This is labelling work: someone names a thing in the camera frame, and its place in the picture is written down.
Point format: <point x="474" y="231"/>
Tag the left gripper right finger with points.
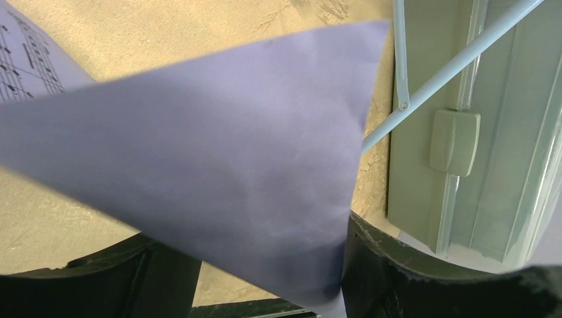
<point x="384" y="277"/>

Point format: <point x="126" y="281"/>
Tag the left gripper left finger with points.
<point x="137" y="277"/>

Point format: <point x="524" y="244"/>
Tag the lavender sheet music page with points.
<point x="246" y="159"/>

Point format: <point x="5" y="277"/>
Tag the white sheet music page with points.
<point x="32" y="64"/>

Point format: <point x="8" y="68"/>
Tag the translucent green storage box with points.
<point x="475" y="172"/>

